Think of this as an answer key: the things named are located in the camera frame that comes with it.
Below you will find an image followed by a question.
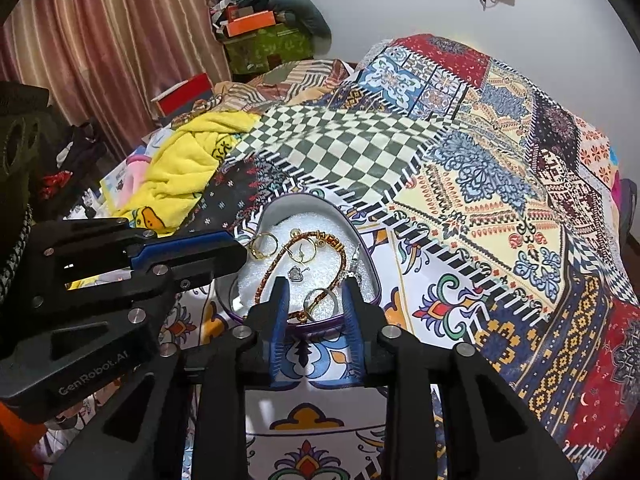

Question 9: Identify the gold hoop ring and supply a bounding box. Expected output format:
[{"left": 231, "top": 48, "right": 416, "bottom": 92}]
[{"left": 246, "top": 231, "right": 280, "bottom": 261}]

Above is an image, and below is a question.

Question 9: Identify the gold ring with stone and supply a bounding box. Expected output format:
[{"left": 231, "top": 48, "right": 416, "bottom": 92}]
[{"left": 286, "top": 228, "right": 319, "bottom": 266}]

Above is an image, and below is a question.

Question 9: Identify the purple heart-shaped jewelry tin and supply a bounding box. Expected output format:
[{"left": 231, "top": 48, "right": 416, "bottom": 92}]
[{"left": 213, "top": 191, "right": 382, "bottom": 334}]

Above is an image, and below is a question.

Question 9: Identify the yellow cartoon blanket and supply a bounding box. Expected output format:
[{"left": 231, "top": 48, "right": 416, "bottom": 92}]
[{"left": 115, "top": 110, "right": 258, "bottom": 235}]

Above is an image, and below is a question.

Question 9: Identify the colourful patchwork bedspread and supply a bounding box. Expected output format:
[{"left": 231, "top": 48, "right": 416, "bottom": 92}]
[{"left": 186, "top": 34, "right": 639, "bottom": 479}]

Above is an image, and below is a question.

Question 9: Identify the striped brown quilt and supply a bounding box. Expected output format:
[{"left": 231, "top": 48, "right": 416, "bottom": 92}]
[{"left": 160, "top": 60, "right": 354, "bottom": 128}]

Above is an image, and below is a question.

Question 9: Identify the green patterned box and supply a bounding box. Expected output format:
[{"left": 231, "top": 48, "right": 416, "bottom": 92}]
[{"left": 221, "top": 23, "right": 314, "bottom": 76}]

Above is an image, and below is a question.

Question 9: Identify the orange box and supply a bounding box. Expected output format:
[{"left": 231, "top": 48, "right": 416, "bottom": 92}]
[{"left": 226, "top": 11, "right": 276, "bottom": 38}]

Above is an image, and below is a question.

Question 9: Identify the striped brown curtain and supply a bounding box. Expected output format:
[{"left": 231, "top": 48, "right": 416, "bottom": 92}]
[{"left": 1, "top": 0, "right": 231, "bottom": 156}]

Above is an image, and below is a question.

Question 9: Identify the dark grey bag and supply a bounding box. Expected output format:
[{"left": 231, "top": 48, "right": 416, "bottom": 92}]
[{"left": 618, "top": 178, "right": 638, "bottom": 246}]

